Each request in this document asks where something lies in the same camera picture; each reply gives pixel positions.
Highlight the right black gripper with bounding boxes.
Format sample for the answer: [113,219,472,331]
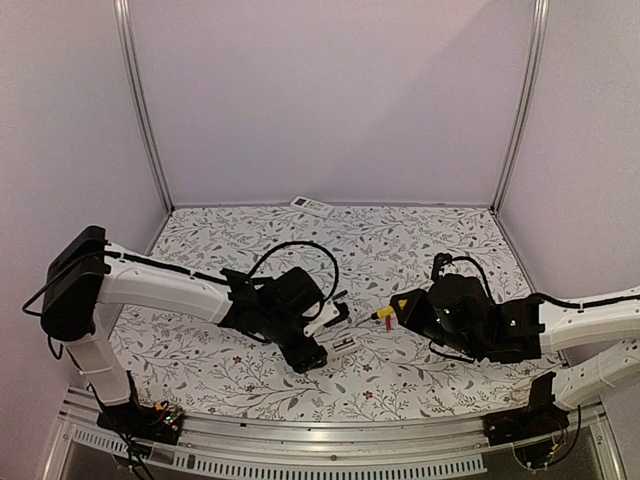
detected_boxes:
[392,287,481,358]

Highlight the yellow handled screwdriver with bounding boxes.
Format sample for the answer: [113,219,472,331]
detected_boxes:
[357,305,395,328]

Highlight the white air conditioner remote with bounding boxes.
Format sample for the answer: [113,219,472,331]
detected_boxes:
[326,337,360,358]

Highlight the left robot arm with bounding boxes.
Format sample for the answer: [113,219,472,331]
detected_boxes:
[22,226,339,434]

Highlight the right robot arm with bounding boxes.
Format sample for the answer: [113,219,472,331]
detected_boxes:
[390,274,639,436]

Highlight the floral patterned table mat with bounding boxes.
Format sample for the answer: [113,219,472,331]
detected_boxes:
[110,206,561,422]

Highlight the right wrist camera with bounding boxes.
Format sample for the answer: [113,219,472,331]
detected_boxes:
[430,252,453,282]

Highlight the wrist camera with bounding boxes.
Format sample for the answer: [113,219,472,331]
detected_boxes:
[430,252,453,282]
[327,302,350,326]

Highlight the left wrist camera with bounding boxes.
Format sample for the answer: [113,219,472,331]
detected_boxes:
[327,302,350,326]

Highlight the right camera cable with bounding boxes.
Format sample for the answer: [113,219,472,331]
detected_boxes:
[449,256,496,306]

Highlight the camera cable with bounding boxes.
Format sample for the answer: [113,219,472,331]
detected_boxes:
[449,256,496,306]
[247,241,340,306]

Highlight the front aluminium rail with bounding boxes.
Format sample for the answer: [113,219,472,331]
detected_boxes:
[43,388,630,479]

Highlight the left camera cable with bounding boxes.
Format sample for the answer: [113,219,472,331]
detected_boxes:
[247,241,340,306]

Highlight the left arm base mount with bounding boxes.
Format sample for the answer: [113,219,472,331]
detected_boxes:
[94,393,184,445]

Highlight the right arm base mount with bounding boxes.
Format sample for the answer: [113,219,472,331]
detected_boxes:
[482,372,569,470]

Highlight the right aluminium frame post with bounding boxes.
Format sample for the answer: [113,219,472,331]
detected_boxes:
[490,0,550,216]

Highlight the aluminium frame post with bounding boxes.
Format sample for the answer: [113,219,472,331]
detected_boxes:
[113,0,175,214]
[490,0,550,216]

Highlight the left aluminium frame post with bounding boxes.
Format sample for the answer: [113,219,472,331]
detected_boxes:
[113,0,175,214]

